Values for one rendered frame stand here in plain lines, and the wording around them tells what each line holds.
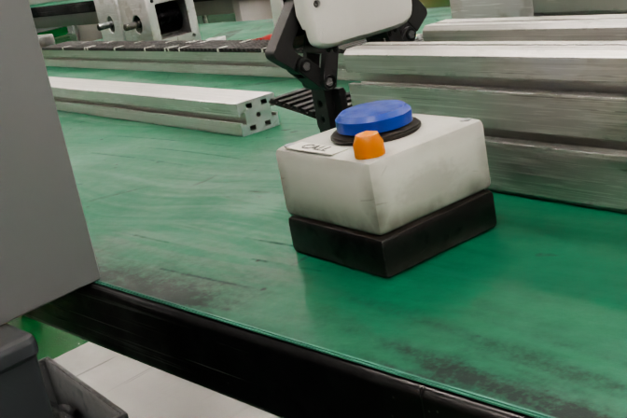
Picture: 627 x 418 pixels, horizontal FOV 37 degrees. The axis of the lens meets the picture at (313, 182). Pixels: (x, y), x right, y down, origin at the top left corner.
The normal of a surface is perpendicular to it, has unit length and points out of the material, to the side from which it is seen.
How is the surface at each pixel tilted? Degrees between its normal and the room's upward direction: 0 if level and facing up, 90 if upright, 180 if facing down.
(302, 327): 0
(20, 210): 90
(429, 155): 90
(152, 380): 0
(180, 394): 0
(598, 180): 90
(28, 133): 90
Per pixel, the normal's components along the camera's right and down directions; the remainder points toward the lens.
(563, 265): -0.18, -0.95
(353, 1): 0.59, 0.18
